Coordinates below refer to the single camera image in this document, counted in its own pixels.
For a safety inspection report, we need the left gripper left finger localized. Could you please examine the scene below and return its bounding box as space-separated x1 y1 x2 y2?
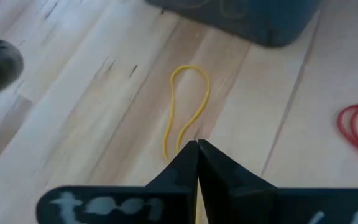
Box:
35 139 199 224

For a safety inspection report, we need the grey-brown plastic bin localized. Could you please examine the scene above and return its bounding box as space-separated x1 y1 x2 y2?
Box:
144 0 321 48

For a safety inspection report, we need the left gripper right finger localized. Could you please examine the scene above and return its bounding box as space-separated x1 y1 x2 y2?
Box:
198 139 358 224

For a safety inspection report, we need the yellow rubber band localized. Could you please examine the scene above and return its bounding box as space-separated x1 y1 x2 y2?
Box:
162 64 211 162

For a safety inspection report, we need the red rubber band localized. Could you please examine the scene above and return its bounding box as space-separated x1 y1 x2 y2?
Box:
336 102 358 174

